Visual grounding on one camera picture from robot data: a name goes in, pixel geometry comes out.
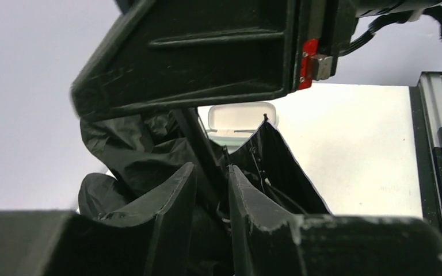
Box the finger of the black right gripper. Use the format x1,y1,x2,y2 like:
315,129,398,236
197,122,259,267
70,1,298,121

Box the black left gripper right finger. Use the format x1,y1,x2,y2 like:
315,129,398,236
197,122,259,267
229,166,442,275

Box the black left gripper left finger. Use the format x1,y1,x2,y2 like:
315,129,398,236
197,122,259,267
0,163,197,275

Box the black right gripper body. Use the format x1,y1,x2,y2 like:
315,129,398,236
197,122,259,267
295,1,442,90

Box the lilac black umbrella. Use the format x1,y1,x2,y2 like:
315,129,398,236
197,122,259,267
77,108,332,276

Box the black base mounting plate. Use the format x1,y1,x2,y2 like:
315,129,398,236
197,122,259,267
409,71,442,260

